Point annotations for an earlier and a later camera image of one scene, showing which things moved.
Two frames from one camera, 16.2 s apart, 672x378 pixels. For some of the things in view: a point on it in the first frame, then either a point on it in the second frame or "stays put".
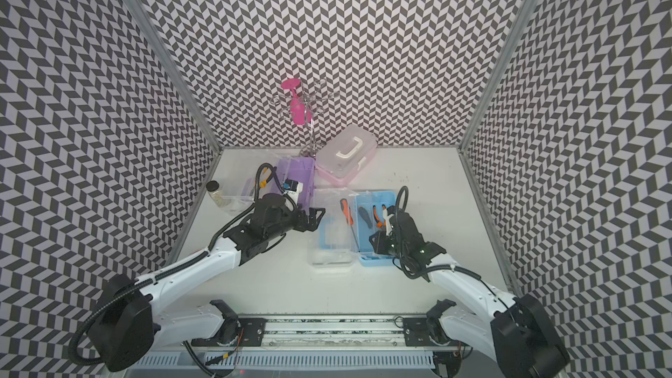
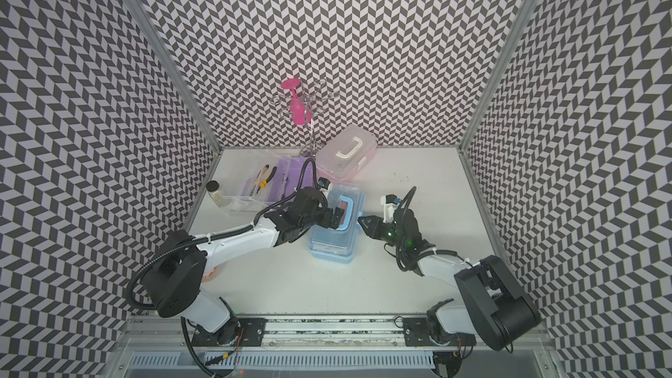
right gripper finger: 377,242 → 374,227
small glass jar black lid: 213,188 stays put
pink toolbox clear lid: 342,157 stays put
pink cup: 300,110 stays put
